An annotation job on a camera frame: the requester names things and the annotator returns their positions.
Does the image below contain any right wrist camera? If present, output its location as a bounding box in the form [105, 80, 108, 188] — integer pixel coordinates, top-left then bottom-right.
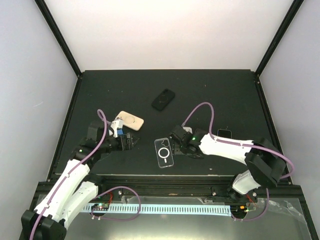
[182, 126, 193, 134]

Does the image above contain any black phone case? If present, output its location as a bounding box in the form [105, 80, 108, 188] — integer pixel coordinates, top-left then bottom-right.
[151, 88, 176, 111]

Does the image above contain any left black frame post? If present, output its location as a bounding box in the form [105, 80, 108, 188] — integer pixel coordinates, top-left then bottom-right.
[34, 0, 82, 77]

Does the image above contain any right control board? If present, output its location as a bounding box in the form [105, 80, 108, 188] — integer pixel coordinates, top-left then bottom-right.
[232, 205, 252, 213]

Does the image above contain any white slotted cable duct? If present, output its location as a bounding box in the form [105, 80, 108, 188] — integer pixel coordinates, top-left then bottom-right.
[81, 203, 231, 217]

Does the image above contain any black frame post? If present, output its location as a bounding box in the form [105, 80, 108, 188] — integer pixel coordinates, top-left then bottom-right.
[255, 0, 304, 77]
[34, 0, 82, 77]

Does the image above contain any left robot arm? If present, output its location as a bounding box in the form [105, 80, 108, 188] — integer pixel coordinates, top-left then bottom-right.
[21, 120, 136, 240]

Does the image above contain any beige phone case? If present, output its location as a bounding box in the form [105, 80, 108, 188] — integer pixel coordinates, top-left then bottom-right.
[116, 111, 144, 131]

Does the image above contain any clear phone case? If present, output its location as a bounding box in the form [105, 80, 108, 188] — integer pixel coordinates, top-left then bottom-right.
[154, 137, 174, 169]

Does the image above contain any right black frame post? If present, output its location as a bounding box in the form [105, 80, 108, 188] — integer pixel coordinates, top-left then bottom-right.
[255, 0, 304, 77]

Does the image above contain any left control board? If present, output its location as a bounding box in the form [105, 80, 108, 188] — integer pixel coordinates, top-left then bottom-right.
[91, 203, 109, 212]

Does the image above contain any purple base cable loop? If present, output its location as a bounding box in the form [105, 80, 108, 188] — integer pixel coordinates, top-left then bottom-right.
[89, 186, 142, 222]

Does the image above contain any control board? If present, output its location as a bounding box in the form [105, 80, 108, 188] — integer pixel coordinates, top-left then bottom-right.
[91, 203, 109, 212]
[232, 205, 252, 213]

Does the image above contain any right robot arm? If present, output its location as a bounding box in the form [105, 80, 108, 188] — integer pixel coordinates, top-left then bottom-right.
[169, 125, 286, 203]

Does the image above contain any purple phone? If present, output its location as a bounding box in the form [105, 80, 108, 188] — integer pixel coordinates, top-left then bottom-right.
[217, 129, 232, 139]

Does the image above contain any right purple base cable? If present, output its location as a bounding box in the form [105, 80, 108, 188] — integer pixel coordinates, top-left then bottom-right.
[231, 187, 270, 223]

